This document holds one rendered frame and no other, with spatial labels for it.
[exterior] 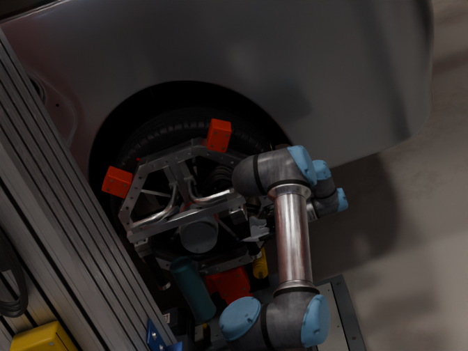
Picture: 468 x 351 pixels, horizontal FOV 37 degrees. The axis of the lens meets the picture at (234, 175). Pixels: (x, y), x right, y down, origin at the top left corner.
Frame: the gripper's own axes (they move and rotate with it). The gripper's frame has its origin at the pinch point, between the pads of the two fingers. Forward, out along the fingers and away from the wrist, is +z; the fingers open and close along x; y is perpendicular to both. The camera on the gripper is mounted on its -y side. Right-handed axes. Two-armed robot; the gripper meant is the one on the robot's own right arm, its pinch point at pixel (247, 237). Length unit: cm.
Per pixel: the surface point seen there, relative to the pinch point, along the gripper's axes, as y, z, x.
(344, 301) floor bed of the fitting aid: -75, -21, -41
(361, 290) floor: -83, -29, -53
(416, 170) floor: -82, -78, -133
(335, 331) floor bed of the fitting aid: -75, -13, -25
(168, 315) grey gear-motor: -40, 47, -25
